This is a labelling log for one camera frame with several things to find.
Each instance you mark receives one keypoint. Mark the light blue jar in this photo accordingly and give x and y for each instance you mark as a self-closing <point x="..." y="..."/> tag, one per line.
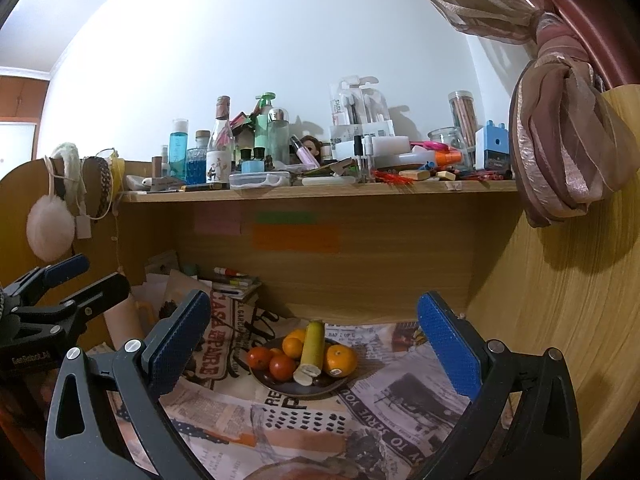
<point x="252" y="166"/>

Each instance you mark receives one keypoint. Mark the short blue glass bottle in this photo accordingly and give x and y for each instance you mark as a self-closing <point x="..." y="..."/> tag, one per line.
<point x="197" y="165"/>

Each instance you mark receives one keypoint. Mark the stack of books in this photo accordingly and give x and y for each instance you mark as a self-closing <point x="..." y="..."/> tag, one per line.
<point x="237" y="287"/>

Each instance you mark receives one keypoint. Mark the brown cardboard tube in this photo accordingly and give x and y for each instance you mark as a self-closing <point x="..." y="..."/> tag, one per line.
<point x="158" y="167"/>

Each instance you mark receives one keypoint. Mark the round glass jar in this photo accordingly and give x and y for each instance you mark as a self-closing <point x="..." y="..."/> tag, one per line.
<point x="445" y="142"/>

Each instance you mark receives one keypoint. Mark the white red marker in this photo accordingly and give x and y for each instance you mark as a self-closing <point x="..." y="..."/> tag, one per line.
<point x="230" y="273"/>

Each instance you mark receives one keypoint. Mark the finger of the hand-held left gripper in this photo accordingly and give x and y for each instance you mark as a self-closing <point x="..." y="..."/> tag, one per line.
<point x="100" y="295"/>
<point x="67" y="266"/>

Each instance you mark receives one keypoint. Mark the dark round plate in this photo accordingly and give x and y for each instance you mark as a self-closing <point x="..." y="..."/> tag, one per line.
<point x="285" y="387"/>

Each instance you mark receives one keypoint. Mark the wooden wardrobe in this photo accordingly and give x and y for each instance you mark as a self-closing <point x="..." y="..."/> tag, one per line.
<point x="20" y="95"/>

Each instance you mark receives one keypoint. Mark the pink brown curtain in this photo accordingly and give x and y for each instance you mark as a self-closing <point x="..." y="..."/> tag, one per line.
<point x="550" y="135"/>

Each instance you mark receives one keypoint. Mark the clear pencil jar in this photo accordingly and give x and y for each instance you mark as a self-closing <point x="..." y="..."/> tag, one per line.
<point x="462" y="115"/>

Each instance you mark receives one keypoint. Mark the red tomato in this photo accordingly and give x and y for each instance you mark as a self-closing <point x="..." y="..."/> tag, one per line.
<point x="282" y="367"/>
<point x="259" y="358"/>

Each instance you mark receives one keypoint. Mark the brown braided headband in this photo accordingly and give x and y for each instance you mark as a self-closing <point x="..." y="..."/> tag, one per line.
<point x="102" y="180"/>

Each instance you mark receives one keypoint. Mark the blue pencil sharpener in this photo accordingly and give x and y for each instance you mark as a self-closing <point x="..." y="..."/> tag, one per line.
<point x="492" y="147"/>

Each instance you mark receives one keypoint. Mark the white box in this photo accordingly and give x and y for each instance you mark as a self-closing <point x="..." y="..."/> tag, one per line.
<point x="390" y="147"/>

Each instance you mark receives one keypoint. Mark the tall blue liquid bottle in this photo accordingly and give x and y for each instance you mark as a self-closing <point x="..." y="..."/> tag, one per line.
<point x="179" y="150"/>

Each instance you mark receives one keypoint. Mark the orange sticky note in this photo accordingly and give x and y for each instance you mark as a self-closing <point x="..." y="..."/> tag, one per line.
<point x="295" y="238"/>

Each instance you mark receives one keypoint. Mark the yellow eraser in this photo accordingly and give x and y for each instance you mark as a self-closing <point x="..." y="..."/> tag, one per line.
<point x="415" y="174"/>

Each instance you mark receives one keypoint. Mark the frosted bottle silver cap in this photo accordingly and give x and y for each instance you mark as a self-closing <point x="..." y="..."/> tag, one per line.
<point x="278" y="135"/>

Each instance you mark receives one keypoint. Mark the small model house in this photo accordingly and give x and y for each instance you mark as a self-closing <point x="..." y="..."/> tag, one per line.
<point x="242" y="135"/>

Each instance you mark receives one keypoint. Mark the greenish banana half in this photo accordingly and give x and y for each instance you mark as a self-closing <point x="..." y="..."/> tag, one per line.
<point x="312" y="350"/>

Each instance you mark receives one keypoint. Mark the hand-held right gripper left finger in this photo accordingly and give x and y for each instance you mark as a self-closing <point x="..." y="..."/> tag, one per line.
<point x="180" y="345"/>

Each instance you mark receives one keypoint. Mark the black pen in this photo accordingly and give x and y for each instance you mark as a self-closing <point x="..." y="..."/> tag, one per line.
<point x="205" y="186"/>

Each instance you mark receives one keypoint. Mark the green sticky note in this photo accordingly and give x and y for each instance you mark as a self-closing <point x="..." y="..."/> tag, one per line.
<point x="285" y="217"/>

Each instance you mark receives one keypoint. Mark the small clear spray bottles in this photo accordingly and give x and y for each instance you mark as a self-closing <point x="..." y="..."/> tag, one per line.
<point x="363" y="160"/>

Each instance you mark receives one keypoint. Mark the clear bottle with illustrated label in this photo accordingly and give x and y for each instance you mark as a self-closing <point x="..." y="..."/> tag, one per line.
<point x="220" y="155"/>

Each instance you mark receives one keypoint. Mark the white hanging tag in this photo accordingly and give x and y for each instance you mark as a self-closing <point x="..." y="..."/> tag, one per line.
<point x="82" y="226"/>

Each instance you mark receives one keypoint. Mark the clear plastic box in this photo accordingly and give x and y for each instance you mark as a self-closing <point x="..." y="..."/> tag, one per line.
<point x="260" y="180"/>

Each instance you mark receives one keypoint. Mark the brush blister pack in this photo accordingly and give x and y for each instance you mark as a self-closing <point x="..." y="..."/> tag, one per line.
<point x="360" y="105"/>

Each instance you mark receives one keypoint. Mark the large orange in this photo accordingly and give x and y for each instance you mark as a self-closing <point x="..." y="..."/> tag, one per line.
<point x="342" y="360"/>

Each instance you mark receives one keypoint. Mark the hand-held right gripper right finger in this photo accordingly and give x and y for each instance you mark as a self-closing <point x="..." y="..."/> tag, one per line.
<point x="447" y="350"/>

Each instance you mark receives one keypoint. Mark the green pump bottle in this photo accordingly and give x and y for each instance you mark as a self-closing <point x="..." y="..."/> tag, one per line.
<point x="262" y="125"/>

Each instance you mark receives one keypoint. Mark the white fluffy earmuffs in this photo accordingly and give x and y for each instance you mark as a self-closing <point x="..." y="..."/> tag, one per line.
<point x="50" y="225"/>

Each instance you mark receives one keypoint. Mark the doll head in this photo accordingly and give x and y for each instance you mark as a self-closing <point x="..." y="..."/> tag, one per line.
<point x="311" y="150"/>

